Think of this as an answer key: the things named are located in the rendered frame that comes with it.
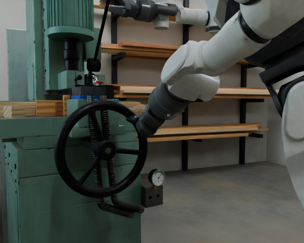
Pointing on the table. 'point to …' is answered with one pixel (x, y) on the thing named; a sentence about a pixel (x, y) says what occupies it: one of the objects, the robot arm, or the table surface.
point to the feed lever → (91, 64)
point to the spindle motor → (70, 20)
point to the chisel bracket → (69, 79)
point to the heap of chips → (138, 109)
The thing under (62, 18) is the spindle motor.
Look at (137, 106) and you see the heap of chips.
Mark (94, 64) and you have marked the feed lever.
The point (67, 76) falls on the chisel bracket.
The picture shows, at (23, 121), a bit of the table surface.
